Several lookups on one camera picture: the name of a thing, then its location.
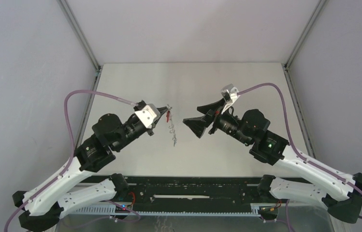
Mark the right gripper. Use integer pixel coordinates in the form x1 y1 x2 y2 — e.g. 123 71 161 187
183 97 251 146

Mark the red tagged key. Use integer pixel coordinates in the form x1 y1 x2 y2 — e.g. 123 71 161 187
166 110 171 123

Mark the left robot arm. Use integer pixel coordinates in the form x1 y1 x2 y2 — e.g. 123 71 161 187
12 101 168 232

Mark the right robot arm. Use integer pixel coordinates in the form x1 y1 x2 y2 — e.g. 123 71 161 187
183 100 362 224

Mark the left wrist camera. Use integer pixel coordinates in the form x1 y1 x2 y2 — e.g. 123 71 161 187
135 103 159 128

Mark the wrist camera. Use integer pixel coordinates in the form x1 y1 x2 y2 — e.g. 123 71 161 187
135 103 159 128
220 84 239 114

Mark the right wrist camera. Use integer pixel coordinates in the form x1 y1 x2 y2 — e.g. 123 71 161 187
220 84 239 114

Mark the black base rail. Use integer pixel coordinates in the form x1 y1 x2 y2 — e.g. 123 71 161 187
87 175 292 215

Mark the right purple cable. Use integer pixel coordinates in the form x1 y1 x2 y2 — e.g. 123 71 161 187
237 82 362 232

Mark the purple cable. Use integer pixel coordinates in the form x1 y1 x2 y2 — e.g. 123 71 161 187
3 90 146 232
237 82 362 232

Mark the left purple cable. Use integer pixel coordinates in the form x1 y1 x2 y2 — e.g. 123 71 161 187
3 90 146 232

